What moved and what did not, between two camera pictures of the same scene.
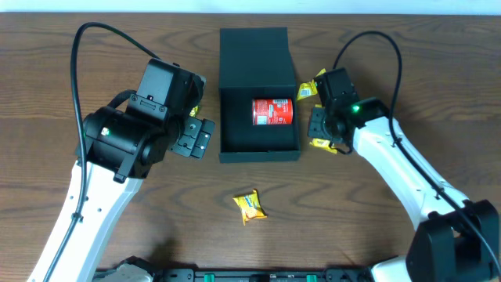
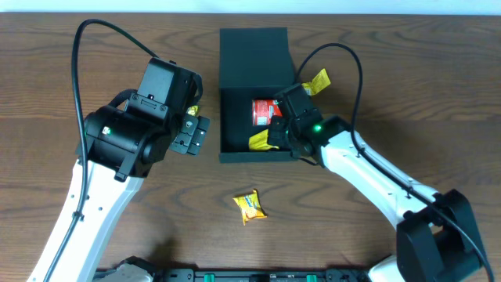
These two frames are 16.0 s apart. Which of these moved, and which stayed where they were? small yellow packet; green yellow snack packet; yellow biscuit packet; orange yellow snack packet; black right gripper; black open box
Moved: orange yellow snack packet; black right gripper
Stayed: black open box; yellow biscuit packet; green yellow snack packet; small yellow packet
